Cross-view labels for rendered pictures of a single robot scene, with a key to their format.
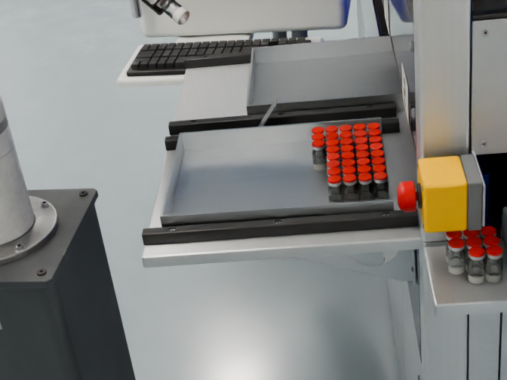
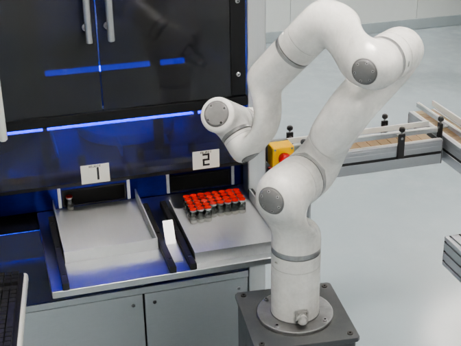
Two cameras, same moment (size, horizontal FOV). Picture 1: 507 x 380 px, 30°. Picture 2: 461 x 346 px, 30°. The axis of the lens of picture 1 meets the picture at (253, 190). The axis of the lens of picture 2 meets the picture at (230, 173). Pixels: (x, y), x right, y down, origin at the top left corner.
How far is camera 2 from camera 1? 2.95 m
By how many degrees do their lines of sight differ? 94
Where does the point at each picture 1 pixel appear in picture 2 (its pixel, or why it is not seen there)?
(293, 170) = (213, 226)
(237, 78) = (90, 265)
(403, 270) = not seen: hidden behind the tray
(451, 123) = not seen: hidden behind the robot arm
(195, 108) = (136, 272)
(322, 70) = (82, 236)
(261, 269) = not seen: outside the picture
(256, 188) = (232, 233)
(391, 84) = (105, 213)
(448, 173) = (282, 142)
